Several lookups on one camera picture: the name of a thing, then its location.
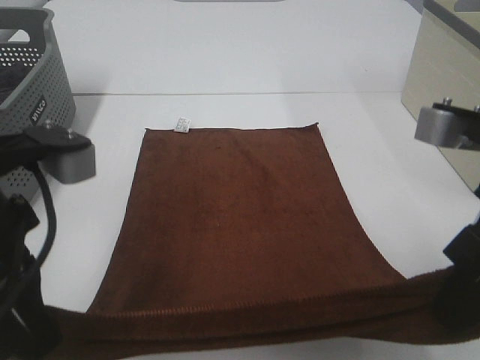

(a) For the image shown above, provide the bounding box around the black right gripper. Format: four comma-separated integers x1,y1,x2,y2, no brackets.
434,223,479,332

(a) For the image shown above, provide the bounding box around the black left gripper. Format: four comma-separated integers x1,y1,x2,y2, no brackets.
1,194,62,359

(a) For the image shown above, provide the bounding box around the brown towel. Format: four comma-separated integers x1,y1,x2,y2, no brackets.
49,124,479,359

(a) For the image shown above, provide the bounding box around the grey perforated plastic basket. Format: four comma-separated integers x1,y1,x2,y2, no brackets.
0,6,77,203

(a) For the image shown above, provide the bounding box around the beige storage box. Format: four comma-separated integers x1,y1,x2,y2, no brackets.
401,1,479,193

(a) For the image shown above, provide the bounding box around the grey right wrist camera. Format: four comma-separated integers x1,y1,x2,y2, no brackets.
414,97,479,152

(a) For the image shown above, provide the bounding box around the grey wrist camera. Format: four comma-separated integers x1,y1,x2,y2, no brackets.
23,124,96,185
414,97,479,152

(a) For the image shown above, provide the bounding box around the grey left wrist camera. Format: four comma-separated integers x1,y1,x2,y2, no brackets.
23,124,96,185

